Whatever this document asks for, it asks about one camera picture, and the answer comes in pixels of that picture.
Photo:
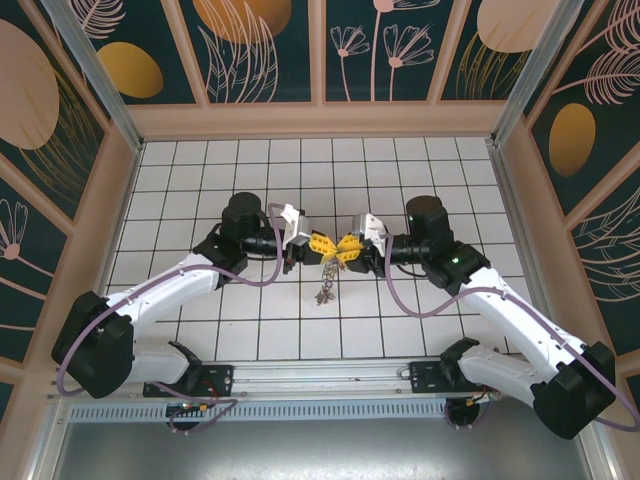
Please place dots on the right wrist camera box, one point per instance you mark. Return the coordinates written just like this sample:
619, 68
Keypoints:
367, 227

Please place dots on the wall panel pink disc leaves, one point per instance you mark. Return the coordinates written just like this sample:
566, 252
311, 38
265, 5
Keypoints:
490, 50

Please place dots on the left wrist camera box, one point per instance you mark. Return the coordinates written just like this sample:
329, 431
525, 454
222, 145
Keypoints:
295, 225

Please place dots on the wall panel with pink flowers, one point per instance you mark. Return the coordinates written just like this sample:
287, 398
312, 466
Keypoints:
380, 50

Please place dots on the wall panel pink leaf outlines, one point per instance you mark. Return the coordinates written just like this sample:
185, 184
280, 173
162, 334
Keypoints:
610, 260

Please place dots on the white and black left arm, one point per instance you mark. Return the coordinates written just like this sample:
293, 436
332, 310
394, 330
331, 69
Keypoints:
160, 290

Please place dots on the aluminium frame post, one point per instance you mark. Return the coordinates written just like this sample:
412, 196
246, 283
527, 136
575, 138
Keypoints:
535, 75
104, 85

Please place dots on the wall panel large pink disc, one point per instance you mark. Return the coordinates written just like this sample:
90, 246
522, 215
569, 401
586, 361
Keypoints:
30, 100

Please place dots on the wall panel with yellow oval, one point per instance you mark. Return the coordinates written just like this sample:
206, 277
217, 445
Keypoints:
135, 70

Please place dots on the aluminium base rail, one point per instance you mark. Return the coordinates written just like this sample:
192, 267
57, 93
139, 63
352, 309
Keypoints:
320, 377

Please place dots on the wall panel single pink flower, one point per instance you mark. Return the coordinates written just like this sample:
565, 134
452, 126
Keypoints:
25, 250

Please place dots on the wall panel orange oval feather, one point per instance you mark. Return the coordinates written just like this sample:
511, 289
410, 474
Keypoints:
590, 100

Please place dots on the aluminium side rail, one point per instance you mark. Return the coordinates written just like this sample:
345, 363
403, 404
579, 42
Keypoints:
524, 250

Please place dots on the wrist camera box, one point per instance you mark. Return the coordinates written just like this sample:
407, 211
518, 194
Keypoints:
295, 225
367, 227

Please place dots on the wall panel orange disc leaves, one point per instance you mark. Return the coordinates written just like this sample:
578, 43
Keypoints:
250, 50

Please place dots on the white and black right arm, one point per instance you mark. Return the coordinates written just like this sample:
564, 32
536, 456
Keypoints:
515, 310

